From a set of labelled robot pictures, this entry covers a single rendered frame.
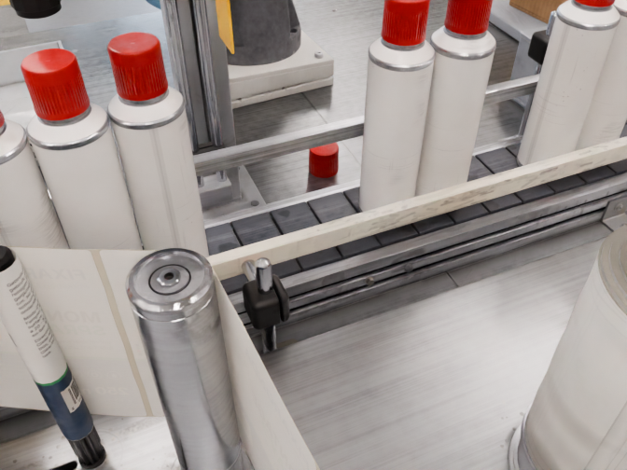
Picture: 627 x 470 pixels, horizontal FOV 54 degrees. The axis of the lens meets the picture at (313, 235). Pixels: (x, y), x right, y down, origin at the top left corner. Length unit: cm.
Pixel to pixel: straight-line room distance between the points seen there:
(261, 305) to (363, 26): 68
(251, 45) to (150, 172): 42
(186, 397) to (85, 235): 19
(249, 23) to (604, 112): 43
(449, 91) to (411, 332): 19
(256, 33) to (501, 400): 55
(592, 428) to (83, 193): 34
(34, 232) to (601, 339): 35
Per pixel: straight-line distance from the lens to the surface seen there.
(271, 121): 81
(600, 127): 68
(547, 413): 38
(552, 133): 64
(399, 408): 45
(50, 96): 42
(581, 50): 60
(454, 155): 56
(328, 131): 55
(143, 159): 44
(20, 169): 44
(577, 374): 34
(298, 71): 85
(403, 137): 52
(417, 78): 49
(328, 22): 106
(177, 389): 31
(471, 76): 52
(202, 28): 52
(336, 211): 59
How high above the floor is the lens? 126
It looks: 43 degrees down
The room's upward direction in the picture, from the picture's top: straight up
